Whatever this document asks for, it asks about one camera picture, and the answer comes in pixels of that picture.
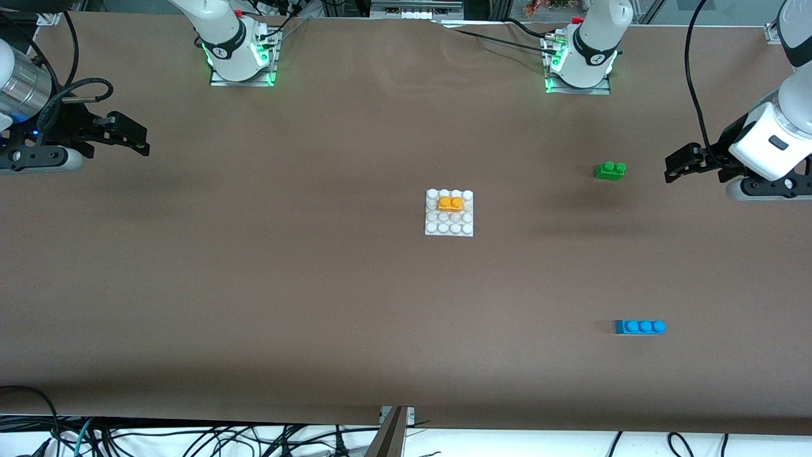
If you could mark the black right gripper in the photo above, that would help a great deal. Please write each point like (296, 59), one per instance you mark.
(71, 125)

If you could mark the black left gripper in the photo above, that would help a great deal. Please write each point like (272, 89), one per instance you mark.
(717, 154)

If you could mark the yellow toy block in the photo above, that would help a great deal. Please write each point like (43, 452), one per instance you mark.
(450, 203)

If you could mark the white studded base plate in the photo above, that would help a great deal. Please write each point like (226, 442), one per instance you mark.
(450, 225)

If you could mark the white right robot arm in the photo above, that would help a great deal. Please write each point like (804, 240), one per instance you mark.
(222, 32)

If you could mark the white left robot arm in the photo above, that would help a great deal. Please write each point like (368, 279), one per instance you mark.
(596, 38)

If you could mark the green toy block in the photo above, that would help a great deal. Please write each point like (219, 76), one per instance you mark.
(609, 171)

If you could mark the blue toy block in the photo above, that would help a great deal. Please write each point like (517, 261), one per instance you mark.
(639, 327)

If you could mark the brown table cover sheet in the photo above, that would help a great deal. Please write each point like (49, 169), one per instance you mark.
(285, 304)

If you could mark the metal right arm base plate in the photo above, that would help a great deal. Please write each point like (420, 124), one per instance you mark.
(244, 82)

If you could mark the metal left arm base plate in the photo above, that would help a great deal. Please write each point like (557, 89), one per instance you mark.
(577, 91)

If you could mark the aluminium corner bracket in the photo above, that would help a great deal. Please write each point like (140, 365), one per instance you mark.
(49, 19)
(771, 32)

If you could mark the aluminium frame rail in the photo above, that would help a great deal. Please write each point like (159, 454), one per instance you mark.
(415, 7)

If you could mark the metal table edge bracket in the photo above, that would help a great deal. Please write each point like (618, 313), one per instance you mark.
(390, 438)

